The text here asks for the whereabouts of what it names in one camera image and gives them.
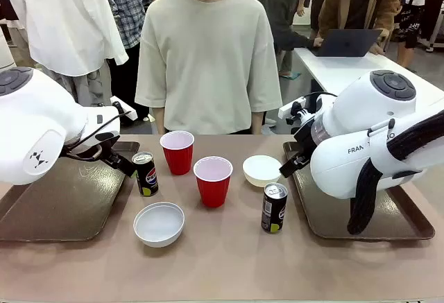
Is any person in beige t-shirt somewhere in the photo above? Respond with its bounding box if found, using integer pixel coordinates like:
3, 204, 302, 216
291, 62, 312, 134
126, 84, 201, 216
134, 0, 284, 135

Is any white plastic bowl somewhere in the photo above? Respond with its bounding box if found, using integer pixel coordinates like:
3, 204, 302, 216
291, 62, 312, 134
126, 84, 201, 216
133, 201, 186, 249

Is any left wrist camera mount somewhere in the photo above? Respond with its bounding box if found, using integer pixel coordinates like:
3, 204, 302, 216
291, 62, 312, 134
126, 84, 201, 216
110, 96, 139, 122

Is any white side table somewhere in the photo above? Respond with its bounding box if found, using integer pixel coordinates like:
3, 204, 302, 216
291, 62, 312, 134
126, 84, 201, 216
293, 46, 444, 103

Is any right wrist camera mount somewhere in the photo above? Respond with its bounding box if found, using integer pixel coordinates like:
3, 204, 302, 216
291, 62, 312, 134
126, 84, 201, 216
277, 96, 316, 128

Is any bystander in black printed shorts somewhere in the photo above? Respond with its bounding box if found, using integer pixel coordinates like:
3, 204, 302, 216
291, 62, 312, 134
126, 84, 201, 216
394, 0, 444, 71

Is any bystander in grey jacket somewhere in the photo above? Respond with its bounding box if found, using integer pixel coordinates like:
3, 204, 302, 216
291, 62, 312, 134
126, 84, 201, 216
256, 0, 325, 77

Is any bystander in brown jacket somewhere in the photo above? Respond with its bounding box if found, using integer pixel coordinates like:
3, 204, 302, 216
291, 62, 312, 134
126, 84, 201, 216
310, 0, 402, 56

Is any black braided cable sleeve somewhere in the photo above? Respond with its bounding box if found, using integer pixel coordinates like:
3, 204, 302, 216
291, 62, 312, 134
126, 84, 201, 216
346, 110, 444, 236

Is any red plastic cup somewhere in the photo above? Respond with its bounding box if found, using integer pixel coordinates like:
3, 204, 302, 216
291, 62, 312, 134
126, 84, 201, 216
160, 130, 196, 176
193, 156, 233, 209

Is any person's left forearm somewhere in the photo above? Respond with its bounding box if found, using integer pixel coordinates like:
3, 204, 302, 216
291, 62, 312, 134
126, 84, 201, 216
250, 110, 267, 135

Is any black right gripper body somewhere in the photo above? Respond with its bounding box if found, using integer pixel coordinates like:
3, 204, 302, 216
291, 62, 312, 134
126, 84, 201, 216
293, 128, 319, 165

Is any black soda can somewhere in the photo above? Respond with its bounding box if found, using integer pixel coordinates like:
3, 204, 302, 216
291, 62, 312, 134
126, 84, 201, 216
131, 151, 160, 198
260, 182, 289, 234

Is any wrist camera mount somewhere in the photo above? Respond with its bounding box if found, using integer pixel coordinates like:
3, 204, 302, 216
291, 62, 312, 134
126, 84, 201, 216
110, 96, 139, 122
277, 96, 316, 128

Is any person's right forearm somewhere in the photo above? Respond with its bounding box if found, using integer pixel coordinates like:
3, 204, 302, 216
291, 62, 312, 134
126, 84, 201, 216
151, 106, 167, 135

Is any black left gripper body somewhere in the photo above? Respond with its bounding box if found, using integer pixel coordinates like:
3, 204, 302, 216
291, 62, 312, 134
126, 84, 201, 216
63, 130, 121, 164

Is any cream plastic bowl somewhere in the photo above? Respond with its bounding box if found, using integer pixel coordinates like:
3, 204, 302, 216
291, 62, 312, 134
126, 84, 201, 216
241, 155, 283, 189

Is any bystander in plaid shirt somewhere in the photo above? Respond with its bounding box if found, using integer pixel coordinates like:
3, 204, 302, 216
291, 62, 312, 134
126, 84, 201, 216
92, 0, 154, 121

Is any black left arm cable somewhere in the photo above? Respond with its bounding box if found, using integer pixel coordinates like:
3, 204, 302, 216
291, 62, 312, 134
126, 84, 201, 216
64, 110, 132, 162

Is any bystander in white shirt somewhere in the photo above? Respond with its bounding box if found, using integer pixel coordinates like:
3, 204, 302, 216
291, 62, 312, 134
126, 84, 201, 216
3, 0, 130, 107

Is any brown plastic tray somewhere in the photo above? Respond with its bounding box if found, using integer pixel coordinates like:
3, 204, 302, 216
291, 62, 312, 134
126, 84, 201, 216
282, 141, 436, 242
0, 141, 141, 243

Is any dark open laptop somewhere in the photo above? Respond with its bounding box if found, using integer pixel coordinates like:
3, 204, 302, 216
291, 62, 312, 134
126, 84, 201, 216
313, 28, 383, 58

